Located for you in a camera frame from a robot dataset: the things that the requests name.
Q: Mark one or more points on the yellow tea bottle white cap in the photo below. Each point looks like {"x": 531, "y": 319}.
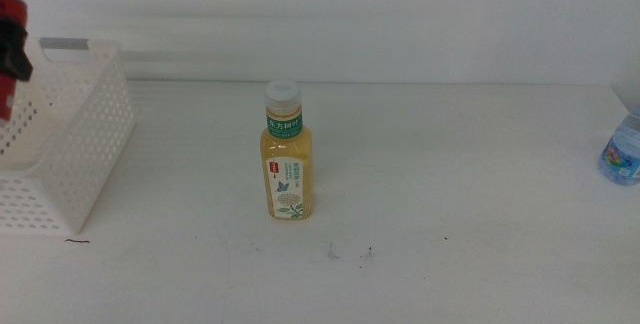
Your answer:
{"x": 286, "y": 164}

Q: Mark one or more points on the red cola can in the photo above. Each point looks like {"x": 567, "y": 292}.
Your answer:
{"x": 12, "y": 6}

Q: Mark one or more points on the clear water bottle blue cap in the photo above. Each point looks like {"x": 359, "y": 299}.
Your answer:
{"x": 624, "y": 154}

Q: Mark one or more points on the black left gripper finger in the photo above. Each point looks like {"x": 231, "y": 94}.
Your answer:
{"x": 12, "y": 49}

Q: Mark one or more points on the white perforated plastic basket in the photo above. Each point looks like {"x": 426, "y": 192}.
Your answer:
{"x": 85, "y": 164}

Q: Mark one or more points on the thin dark thread scrap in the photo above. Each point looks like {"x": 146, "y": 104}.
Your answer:
{"x": 77, "y": 241}

